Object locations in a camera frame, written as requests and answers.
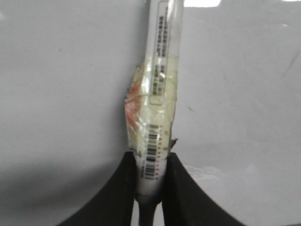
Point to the white whiteboard with aluminium frame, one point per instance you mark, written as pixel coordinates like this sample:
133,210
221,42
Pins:
66,65

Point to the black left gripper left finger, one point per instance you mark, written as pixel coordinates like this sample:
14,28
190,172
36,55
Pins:
113,204

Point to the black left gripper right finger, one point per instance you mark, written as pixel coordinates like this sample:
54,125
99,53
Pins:
184,203

